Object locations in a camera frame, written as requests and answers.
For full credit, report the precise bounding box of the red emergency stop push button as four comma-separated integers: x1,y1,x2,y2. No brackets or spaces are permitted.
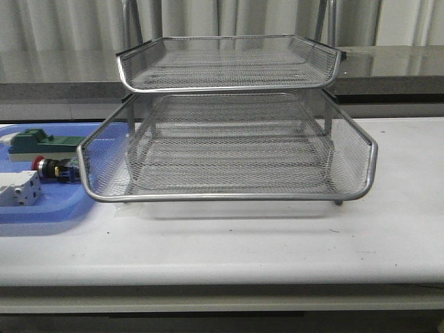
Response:
31,155,80,183

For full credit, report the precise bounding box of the blue plastic tray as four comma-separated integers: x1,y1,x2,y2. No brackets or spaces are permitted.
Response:
0,122,130,224

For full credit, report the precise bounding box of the green and beige electrical module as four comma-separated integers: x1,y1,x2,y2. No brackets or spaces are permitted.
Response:
1,128,84,162

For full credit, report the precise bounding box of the white circuit breaker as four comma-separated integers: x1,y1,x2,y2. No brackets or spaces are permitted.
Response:
1,171,42,207

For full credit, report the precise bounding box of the silver metal rack frame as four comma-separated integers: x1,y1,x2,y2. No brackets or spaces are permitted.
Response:
120,0,349,207

